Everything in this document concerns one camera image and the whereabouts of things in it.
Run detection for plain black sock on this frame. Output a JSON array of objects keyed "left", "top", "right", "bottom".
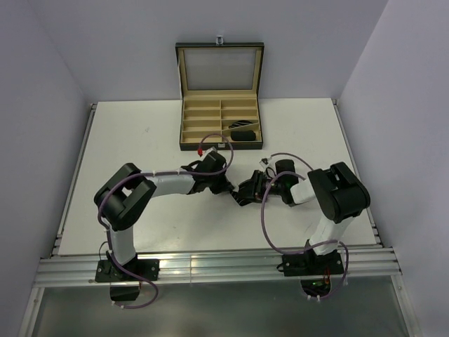
[{"left": 230, "top": 130, "right": 257, "bottom": 142}]

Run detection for aluminium rail frame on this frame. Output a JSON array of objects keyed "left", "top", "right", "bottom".
[{"left": 33, "top": 100, "right": 403, "bottom": 287}]

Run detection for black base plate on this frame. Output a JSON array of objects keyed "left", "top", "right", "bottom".
[
  {"left": 276, "top": 250, "right": 344, "bottom": 277},
  {"left": 95, "top": 258, "right": 160, "bottom": 283}
]

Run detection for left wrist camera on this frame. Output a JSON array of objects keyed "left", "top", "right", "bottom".
[{"left": 195, "top": 151, "right": 227, "bottom": 173}]

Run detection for black sock thin white stripes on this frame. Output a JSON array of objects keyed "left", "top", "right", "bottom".
[{"left": 229, "top": 120, "right": 253, "bottom": 128}]

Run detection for black compartment box beige lining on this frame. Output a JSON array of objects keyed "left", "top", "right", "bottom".
[{"left": 175, "top": 42, "right": 264, "bottom": 151}]

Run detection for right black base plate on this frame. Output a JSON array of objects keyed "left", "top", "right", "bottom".
[{"left": 276, "top": 250, "right": 344, "bottom": 277}]

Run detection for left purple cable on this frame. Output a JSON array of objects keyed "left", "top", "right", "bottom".
[{"left": 97, "top": 133, "right": 235, "bottom": 310}]

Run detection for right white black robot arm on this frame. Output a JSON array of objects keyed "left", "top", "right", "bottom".
[{"left": 248, "top": 162, "right": 370, "bottom": 274}]

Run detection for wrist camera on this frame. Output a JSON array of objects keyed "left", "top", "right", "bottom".
[
  {"left": 195, "top": 151, "right": 227, "bottom": 173},
  {"left": 260, "top": 157, "right": 295, "bottom": 178}
]

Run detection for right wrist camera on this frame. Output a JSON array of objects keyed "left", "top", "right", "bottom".
[{"left": 260, "top": 157, "right": 295, "bottom": 178}]

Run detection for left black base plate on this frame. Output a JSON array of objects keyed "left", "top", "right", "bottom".
[{"left": 95, "top": 258, "right": 160, "bottom": 283}]

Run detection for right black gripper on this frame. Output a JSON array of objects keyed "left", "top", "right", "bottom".
[{"left": 236, "top": 169, "right": 285, "bottom": 203}]

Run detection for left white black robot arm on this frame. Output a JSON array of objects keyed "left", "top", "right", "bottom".
[{"left": 94, "top": 162, "right": 234, "bottom": 280}]

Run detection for striped sock with white toe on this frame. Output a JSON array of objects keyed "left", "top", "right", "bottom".
[{"left": 231, "top": 179, "right": 262, "bottom": 206}]

